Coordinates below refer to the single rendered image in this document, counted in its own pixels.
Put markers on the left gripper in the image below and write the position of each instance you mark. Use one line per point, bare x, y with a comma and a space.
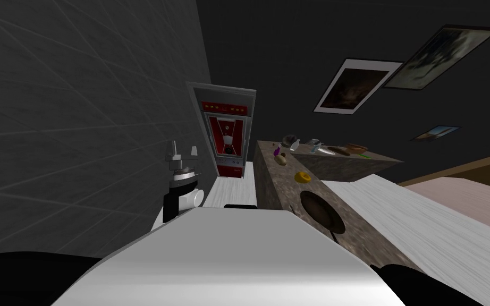
181, 162

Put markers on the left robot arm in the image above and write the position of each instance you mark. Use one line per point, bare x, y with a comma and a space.
172, 206

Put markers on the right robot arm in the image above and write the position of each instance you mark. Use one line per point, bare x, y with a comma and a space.
419, 289

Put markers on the red and grey appliance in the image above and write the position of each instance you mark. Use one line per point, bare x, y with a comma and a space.
227, 127

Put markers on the purple bottle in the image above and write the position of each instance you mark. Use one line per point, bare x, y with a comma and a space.
277, 149

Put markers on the brown potato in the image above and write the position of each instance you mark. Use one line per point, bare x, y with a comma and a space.
280, 160

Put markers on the dark glass bowl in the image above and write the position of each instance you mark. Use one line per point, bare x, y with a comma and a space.
288, 140

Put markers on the white bottle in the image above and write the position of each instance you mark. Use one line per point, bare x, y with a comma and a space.
295, 145

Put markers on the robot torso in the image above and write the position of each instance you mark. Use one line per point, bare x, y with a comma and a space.
236, 259

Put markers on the yellow doughnut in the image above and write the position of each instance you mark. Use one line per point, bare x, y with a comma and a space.
303, 177

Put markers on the blue spray bottle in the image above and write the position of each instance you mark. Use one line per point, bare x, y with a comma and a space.
314, 148

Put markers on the white knife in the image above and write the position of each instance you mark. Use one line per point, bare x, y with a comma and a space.
325, 150

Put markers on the dark frying pan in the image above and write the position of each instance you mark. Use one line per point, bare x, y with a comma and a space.
321, 210

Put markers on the brown bread loaf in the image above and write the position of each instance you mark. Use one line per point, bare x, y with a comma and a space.
339, 151

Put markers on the brown bowl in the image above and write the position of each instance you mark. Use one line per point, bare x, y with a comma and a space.
355, 148

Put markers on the green utensil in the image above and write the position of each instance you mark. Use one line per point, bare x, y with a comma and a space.
364, 156

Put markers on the dark picture with white border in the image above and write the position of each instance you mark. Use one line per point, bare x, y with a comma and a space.
355, 87

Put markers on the small blue framed picture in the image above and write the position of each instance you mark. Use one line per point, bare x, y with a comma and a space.
436, 133

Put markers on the large grey framed picture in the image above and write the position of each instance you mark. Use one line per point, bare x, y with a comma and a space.
440, 55

